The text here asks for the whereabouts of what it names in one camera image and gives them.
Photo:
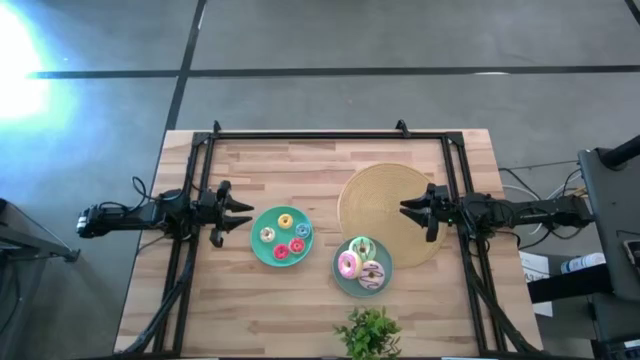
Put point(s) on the large green frosted donut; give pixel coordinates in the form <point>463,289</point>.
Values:
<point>356,242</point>

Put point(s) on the large pink sprinkled donut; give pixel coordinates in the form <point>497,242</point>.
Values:
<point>345,260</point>

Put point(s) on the black metal stand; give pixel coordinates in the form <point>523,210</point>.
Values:
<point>30,245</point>

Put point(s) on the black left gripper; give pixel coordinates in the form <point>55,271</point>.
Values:
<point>210,212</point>

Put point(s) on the black shelf bar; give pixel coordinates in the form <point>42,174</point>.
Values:
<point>570,286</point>

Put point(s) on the small red frosted donut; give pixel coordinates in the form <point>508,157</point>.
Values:
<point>300,249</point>
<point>277,255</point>

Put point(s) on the small green potted plant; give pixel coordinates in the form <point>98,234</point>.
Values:
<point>370,332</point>

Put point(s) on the grey-green plate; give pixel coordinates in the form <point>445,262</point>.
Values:
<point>341,281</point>

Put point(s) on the small blue frosted donut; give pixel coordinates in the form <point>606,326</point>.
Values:
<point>305,233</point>

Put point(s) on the small orange frosted donut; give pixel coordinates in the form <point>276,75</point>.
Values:
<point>263,231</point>

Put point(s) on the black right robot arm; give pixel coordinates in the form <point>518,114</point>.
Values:
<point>525,212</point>

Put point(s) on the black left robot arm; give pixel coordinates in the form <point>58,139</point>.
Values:
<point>125,217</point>

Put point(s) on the grey cart top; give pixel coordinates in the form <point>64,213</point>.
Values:
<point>615,210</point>

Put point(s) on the white paper sheet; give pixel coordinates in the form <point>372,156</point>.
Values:
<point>532,270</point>

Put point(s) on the black round pole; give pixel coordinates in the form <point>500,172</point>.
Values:
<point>622,152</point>

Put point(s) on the round woven straw placemat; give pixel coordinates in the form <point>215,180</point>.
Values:
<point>380,195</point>

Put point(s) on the white plastic bottle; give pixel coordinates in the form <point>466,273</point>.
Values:
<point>582,262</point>

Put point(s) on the small yellow frosted donut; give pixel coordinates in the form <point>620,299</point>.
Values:
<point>281,218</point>

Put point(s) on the teal plate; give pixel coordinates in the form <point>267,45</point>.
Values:
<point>282,237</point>

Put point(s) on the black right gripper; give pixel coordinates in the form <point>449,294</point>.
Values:
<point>442,210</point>

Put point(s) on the black metal table frame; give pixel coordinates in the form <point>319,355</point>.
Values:
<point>325,135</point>

